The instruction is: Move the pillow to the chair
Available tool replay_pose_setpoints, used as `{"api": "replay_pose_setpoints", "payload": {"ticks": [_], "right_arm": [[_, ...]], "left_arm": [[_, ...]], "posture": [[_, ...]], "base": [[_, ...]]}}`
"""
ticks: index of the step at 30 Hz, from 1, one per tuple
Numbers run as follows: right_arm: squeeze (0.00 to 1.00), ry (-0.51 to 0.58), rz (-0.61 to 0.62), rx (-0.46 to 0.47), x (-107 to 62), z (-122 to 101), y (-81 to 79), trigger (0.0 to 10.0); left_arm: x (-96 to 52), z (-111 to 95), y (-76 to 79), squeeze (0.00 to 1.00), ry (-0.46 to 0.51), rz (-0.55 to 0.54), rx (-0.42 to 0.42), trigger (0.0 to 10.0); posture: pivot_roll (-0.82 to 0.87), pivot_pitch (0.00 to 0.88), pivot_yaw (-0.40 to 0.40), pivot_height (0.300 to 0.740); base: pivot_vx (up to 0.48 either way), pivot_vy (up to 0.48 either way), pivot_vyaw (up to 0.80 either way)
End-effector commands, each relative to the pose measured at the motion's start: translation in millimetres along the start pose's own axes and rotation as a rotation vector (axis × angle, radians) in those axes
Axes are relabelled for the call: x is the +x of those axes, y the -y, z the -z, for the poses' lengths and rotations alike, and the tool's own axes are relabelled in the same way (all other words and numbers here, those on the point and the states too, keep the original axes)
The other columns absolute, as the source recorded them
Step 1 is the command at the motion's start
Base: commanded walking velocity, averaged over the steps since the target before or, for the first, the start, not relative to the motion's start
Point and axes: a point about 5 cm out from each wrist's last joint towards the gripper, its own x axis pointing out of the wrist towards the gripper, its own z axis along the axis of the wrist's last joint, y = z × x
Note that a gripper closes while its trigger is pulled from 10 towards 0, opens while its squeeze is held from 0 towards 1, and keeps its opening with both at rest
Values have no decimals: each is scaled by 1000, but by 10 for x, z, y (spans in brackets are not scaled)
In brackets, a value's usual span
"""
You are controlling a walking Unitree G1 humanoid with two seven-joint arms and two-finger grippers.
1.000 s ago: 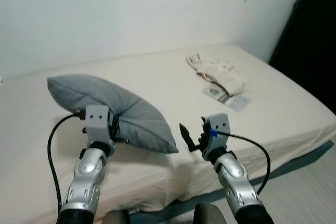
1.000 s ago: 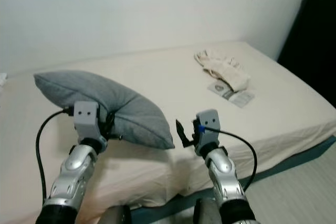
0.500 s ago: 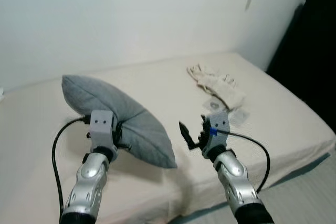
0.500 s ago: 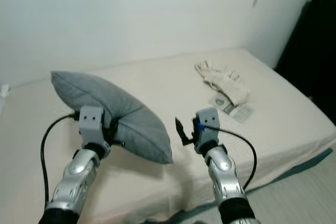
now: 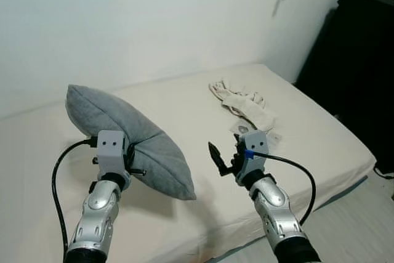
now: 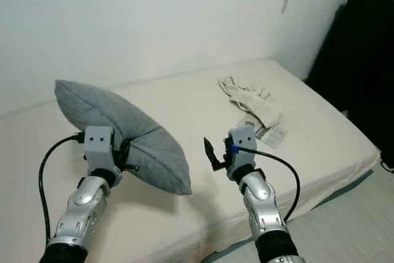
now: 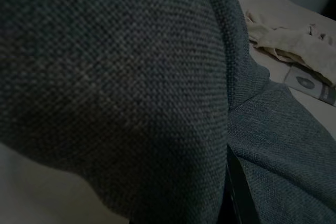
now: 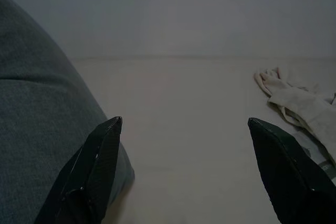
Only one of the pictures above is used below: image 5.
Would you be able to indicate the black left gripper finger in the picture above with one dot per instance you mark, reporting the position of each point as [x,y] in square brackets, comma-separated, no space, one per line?
[140,171]

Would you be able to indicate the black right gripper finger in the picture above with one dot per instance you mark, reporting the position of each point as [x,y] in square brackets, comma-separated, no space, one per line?
[217,157]

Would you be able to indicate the grey pillow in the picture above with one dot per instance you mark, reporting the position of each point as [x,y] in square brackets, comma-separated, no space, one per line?
[154,152]

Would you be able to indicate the crumpled cream cloth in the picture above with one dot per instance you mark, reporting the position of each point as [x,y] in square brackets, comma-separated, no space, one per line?
[246,106]

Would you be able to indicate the cream bed mattress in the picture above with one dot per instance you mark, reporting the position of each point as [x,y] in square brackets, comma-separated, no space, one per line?
[308,152]

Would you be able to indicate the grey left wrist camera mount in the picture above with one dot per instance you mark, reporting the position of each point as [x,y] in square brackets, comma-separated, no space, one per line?
[111,146]

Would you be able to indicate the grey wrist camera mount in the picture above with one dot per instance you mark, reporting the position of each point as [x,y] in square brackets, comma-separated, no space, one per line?
[111,146]
[255,143]

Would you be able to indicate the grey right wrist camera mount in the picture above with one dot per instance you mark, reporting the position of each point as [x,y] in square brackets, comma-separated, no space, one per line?
[255,143]

